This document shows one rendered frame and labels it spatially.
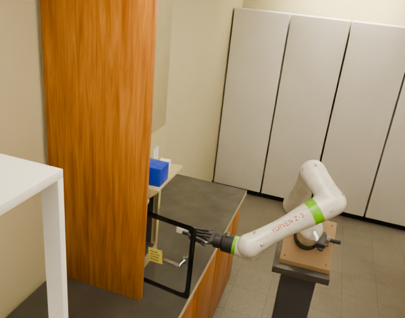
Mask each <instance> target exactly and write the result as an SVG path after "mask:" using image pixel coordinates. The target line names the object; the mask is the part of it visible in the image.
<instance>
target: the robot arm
mask: <svg viewBox="0 0 405 318"><path fill-rule="evenodd" d="M312 194H313V195H314V197H313V198H311V199H310V197H311V195H312ZM346 204H347V201H346V197H345V195H344V194H343V193H342V192H341V190H340V189H339V188H338V186H337V185H336V184H335V183H334V181H333V180H332V178H331V176H330V175H329V173H328V171H327V169H326V167H325V165H324V164H323V163H322V162H320V161H318V160H308V161H306V162H305V163H304V164H303V165H302V166H301V168H300V173H299V176H298V179H297V182H296V184H295V186H294V187H293V189H292V190H291V192H290V193H289V194H288V195H287V196H286V197H285V198H284V200H283V208H284V210H285V211H286V215H284V216H282V217H281V218H279V219H277V220H275V221H274V222H272V223H270V224H268V225H266V226H263V227H261V228H258V229H257V230H254V231H252V232H249V233H246V234H243V235H242V236H241V237H239V236H236V235H232V234H230V232H228V233H225V234H224V235H223V233H219V232H216V233H213V232H212V230H213V229H206V228H198V227H195V229H196V242H197V243H199V244H201V245H202V246H205V245H206V244H211V245H213V247H216V248H218V249H219V248H220V251H222V252H226V253H229V254H233V255H236V256H238V257H241V258H242V259H245V260H246V261H255V260H256V259H258V258H259V257H260V255H261V252H262V251H263V250H265V249H267V248H268V247H270V246H271V245H273V244H275V243H276V242H279V241H280V240H283V239H285V238H286V237H289V236H290V235H293V234H294V241H295V243H296V245H297V246H298V247H299V248H301V249H302V250H313V249H315V248H317V249H318V250H319V251H323V249H324V247H328V245H326V243H327V244H329V242H332V243H335V244H339V245H341V241H340V240H335V239H332V238H331V237H330V236H327V234H326V232H323V231H324V229H323V225H322V222H324V221H326V220H329V219H331V218H333V217H335V216H337V215H339V214H341V213H342V212H343V211H344V210H345V208H346Z"/></svg>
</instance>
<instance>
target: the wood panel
mask: <svg viewBox="0 0 405 318"><path fill-rule="evenodd" d="M40 12H41V24H42V48H43V61H44V85H45V109H46V123H47V147H48V159H49V166H52V167H57V168H61V169H63V186H64V219H65V237H66V271H67V277H68V278H72V279H74V280H78V281H81V282H84V283H88V284H90V285H93V286H97V287H99V288H103V289H105V290H108V291H111V292H115V293H118V294H121V295H124V296H127V297H130V298H133V299H136V300H139V301H140V300H141V299H142V297H143V283H144V259H145V247H146V223H147V210H148V187H149V174H150V150H151V127H152V114H153V90H154V78H155V54H156V30H157V18H158V0H40Z"/></svg>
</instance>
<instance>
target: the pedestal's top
mask: <svg viewBox="0 0 405 318"><path fill-rule="evenodd" d="M282 243H283V240H280V241H279V242H277V246H276V252H275V255H274V261H273V267H272V272H275V273H279V274H283V275H287V276H291V277H294V278H299V279H302V280H307V281H311V282H314V283H319V284H322V285H327V286H328V285H329V281H330V274H325V273H320V272H317V271H312V270H309V269H305V268H300V267H297V266H292V265H289V264H284V263H281V262H279V257H280V253H281V246H282Z"/></svg>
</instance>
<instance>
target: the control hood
mask: <svg viewBox="0 0 405 318"><path fill-rule="evenodd" d="M182 168H183V166H182V165H177V164H174V163H171V166H170V171H169V173H168V179H167V180H166V181H165V182H164V183H163V184H162V185H161V186H160V187H156V186H153V185H149V187H148V199H149V198H151V197H153V196H154V195H155V194H157V193H158V192H159V191H160V190H161V189H162V188H163V187H164V186H165V185H166V184H167V183H168V182H169V181H170V180H171V179H172V178H173V177H174V176H175V175H176V174H177V173H178V172H179V171H180V170H181V169H182Z"/></svg>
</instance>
